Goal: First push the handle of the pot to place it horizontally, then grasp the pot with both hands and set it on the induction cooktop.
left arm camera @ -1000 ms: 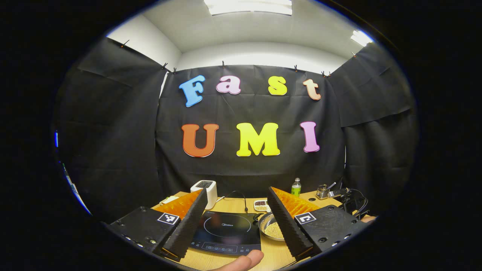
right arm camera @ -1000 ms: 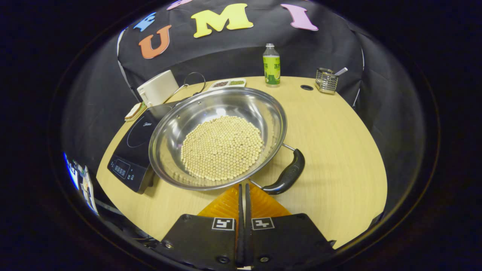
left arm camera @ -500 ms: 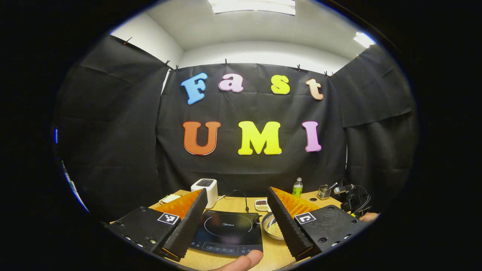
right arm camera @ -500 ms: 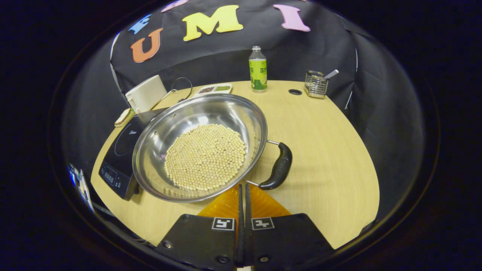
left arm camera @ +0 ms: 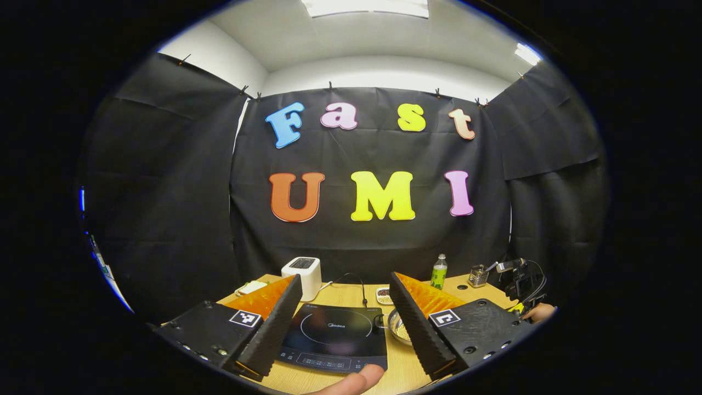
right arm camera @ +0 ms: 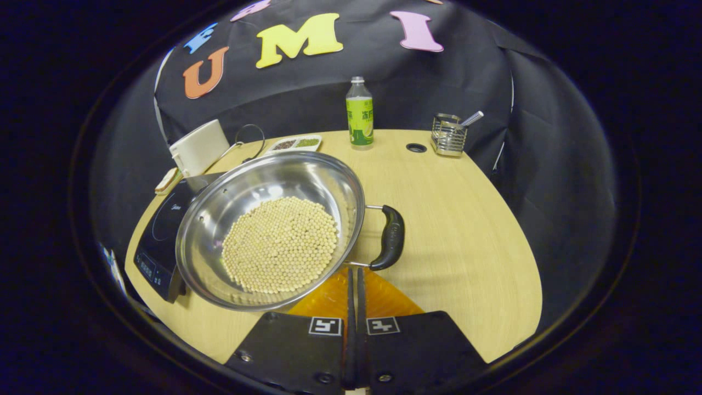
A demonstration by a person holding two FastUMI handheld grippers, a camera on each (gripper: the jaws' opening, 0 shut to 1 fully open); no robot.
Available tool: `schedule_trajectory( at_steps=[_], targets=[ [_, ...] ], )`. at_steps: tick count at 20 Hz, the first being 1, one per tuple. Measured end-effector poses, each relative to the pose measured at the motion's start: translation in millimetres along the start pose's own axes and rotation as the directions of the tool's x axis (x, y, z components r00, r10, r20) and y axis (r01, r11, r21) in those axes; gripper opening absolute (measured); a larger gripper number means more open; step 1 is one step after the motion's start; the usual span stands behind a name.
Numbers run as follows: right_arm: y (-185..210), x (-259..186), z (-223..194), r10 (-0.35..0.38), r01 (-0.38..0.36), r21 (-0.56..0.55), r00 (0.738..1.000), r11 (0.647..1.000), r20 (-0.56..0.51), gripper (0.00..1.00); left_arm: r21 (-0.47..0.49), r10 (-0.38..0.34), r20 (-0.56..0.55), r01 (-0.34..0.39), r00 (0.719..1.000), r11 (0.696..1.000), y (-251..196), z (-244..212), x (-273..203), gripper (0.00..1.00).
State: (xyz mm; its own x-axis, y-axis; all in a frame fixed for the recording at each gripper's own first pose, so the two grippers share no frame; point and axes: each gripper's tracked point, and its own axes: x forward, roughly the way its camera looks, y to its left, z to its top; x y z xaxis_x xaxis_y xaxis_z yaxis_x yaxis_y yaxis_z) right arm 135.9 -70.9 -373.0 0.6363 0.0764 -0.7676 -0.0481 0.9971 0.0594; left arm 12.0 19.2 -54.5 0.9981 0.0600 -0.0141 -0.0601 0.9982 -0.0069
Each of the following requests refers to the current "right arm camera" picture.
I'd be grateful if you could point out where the white sandwich plate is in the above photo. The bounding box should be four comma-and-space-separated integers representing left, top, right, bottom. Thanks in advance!
155, 167, 180, 196

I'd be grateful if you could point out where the white toaster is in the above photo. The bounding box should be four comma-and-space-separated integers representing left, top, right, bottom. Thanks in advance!
169, 120, 231, 178

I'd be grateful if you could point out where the pile of soybeans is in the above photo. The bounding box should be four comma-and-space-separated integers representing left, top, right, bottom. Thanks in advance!
221, 196, 339, 294

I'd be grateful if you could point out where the green label drink bottle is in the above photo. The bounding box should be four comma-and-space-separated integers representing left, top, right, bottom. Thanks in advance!
346, 76, 374, 150

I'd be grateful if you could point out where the black backdrop cloth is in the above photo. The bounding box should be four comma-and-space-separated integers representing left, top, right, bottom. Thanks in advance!
90, 0, 620, 330

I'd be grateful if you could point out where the stainless steel pot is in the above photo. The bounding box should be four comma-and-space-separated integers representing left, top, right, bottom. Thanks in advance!
175, 151, 405, 312

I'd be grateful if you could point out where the metal wire utensil holder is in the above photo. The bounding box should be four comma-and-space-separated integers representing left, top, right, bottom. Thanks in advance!
431, 114, 468, 157

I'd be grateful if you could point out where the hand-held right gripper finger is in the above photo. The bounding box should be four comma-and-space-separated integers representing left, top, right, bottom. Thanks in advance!
225, 268, 357, 393
356, 268, 489, 392

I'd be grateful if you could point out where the black induction cooktop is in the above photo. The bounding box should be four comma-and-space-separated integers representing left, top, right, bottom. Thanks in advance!
133, 173, 225, 303

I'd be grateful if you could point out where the black power cable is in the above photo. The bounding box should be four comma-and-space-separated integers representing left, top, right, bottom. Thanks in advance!
235, 124, 266, 163

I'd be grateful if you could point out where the white power cable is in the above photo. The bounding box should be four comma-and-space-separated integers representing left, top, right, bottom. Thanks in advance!
217, 142, 245, 165

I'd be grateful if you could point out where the white divided bean dish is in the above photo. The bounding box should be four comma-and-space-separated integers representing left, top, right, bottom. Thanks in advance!
267, 135, 322, 157

